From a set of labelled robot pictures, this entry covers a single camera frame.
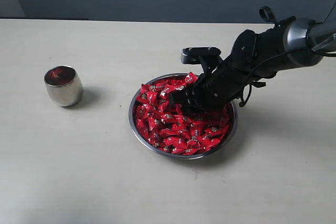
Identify round steel bowl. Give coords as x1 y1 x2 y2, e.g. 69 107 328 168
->
128 72 238 161

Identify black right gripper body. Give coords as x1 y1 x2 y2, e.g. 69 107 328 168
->
181 58 252 111

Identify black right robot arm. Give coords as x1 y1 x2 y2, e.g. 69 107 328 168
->
169 17 335 111

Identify pile of red candies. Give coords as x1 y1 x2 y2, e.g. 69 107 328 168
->
134 73 234 156

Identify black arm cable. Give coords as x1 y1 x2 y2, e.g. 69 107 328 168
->
238 6 336 108

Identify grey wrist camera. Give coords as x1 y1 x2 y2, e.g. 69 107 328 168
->
181 47 223 74

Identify steel cup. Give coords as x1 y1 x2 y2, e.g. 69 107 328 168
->
44 66 83 107

